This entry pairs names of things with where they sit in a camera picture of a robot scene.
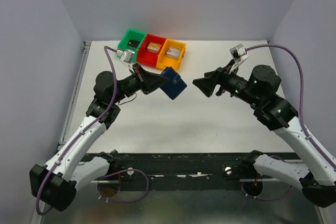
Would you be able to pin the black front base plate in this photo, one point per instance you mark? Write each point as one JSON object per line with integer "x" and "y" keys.
{"x": 185, "y": 171}

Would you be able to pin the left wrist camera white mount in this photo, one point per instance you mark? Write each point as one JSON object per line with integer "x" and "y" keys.
{"x": 126, "y": 57}

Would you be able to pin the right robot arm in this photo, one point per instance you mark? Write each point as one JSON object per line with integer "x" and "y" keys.
{"x": 317, "y": 179}

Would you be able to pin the black block in green bin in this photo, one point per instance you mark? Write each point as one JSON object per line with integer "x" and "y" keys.
{"x": 133, "y": 43}

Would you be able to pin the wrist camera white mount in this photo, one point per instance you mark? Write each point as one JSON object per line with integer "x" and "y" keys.
{"x": 239, "y": 55}
{"x": 126, "y": 57}

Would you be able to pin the yellow plastic bin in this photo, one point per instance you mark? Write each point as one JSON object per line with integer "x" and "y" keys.
{"x": 165, "y": 61}

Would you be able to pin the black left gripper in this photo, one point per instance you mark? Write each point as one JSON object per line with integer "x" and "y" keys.
{"x": 147, "y": 81}

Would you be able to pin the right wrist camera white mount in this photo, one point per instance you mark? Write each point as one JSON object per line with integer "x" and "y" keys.
{"x": 239, "y": 55}

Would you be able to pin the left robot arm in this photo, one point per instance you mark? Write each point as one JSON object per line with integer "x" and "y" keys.
{"x": 55, "y": 182}

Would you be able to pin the grey block in yellow bin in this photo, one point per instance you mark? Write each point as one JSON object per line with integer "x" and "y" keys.
{"x": 173, "y": 53}

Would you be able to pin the aluminium table edge rail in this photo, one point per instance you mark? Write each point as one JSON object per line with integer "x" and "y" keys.
{"x": 75, "y": 92}

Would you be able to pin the red plastic bin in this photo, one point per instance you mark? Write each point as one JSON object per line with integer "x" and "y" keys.
{"x": 149, "y": 58}

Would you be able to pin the green plastic bin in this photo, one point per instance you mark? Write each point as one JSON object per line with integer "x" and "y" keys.
{"x": 134, "y": 35}

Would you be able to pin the blue leather card holder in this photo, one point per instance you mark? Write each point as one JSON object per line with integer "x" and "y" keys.
{"x": 175, "y": 86}

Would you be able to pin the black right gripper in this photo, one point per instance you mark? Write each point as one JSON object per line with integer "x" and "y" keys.
{"x": 207, "y": 83}

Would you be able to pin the wooden block in red bin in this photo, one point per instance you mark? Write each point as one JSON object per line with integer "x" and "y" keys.
{"x": 153, "y": 47}

